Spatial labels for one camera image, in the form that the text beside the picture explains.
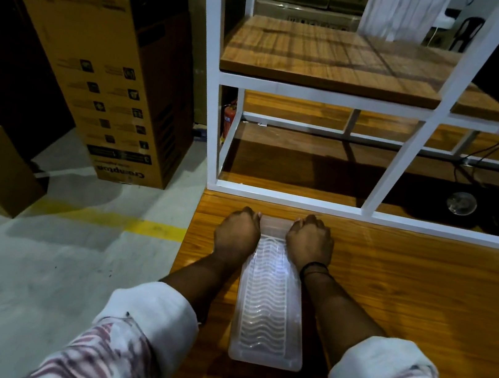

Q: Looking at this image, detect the person's right hand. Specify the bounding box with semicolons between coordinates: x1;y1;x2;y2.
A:
281;211;338;276

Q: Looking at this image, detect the person's left hand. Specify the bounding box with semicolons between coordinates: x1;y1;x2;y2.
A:
210;203;265;266

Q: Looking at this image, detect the clear plastic ribbed tray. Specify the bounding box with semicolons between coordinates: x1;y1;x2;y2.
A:
226;213;323;373

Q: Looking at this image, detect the person's left forearm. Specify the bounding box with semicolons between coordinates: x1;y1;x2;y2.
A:
22;227;245;378

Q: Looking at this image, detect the person's right forearm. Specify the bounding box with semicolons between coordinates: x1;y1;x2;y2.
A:
287;264;499;378

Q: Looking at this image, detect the black wristband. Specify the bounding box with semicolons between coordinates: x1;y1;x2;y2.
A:
298;260;331;285

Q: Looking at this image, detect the red fire extinguisher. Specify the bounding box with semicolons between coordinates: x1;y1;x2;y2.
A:
217;98;238;144

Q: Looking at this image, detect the round clear glass object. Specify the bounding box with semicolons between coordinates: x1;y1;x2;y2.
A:
444;189;480;218

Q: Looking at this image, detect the wooden shelf board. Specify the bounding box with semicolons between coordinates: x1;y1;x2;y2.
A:
217;10;499;122

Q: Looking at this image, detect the tall brown cardboard box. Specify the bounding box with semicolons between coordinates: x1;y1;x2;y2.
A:
0;0;214;194

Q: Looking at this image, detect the white striped cloth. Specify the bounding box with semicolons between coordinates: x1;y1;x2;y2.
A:
356;0;453;50

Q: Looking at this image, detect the black plastic chair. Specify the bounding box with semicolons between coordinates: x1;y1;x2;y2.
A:
448;13;486;56

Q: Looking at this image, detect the white metal shelf frame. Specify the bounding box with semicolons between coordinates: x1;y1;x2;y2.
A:
169;0;499;251

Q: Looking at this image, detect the black cable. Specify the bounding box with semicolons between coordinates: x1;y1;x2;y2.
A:
451;129;499;191

